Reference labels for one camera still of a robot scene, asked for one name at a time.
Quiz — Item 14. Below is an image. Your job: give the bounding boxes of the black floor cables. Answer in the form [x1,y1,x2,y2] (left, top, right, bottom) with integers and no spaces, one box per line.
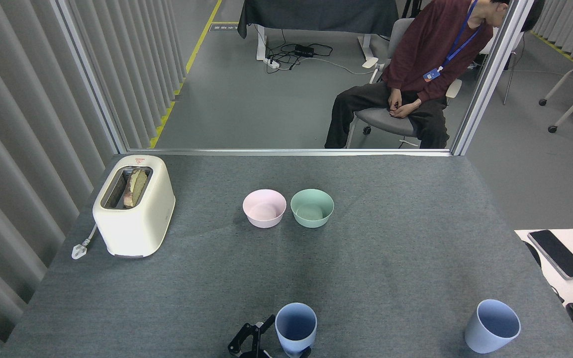
[266,30,334,74]

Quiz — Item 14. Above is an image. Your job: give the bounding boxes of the silver frame rail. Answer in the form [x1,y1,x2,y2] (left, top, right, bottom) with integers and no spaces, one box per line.
[126,148,452,158]

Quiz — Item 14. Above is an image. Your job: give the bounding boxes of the silver frame post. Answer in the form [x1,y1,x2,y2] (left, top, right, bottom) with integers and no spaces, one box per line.
[50,0,129,154]
[450,0,536,156]

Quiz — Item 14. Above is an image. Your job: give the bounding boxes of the green bowl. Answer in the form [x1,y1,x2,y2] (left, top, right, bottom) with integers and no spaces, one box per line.
[290,188,335,229]

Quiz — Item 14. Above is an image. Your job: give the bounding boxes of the blue cup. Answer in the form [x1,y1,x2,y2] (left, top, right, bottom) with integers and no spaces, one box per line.
[275,302,318,358]
[465,299,521,354]

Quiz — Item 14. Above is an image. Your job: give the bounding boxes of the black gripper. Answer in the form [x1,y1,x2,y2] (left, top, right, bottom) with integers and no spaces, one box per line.
[227,315,312,358]

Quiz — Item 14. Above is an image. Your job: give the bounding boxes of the table with black cloth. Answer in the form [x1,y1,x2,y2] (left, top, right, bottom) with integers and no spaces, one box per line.
[237,0,399,61]

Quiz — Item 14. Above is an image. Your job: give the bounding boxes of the person's left hand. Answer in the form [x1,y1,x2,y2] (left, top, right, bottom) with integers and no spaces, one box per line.
[391,98,423,119]

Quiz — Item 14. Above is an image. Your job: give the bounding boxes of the black smartphone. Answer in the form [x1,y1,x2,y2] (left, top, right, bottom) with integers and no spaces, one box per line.
[527,230,573,280]

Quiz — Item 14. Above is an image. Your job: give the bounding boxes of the person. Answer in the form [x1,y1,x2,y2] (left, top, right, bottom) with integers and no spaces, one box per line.
[324,0,546,149]

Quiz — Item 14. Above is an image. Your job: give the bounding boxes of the white plastic chair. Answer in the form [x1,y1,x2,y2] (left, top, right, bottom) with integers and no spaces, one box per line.
[480,27,526,106]

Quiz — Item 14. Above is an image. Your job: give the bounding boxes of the grey office chair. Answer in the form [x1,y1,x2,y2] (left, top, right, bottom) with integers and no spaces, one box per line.
[345,18,463,149]

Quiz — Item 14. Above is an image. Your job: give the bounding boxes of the blue lanyard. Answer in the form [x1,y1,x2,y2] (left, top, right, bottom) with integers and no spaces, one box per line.
[442,0,482,71]

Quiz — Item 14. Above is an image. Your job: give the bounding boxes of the white power cord with plug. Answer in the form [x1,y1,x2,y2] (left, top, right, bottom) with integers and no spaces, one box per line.
[72,224,99,260]

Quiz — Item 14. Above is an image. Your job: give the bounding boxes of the toasted bread slice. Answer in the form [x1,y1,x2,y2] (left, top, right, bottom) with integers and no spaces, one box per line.
[123,168,148,208]

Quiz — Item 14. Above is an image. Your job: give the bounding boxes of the person's right hand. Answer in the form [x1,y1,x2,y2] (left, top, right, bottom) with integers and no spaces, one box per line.
[388,88,404,116]

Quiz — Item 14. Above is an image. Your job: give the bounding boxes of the cream white toaster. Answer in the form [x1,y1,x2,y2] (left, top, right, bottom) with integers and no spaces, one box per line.
[93,155,176,258]

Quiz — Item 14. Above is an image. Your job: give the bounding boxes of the pink bowl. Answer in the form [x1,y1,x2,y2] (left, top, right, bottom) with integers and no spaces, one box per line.
[243,189,287,229]

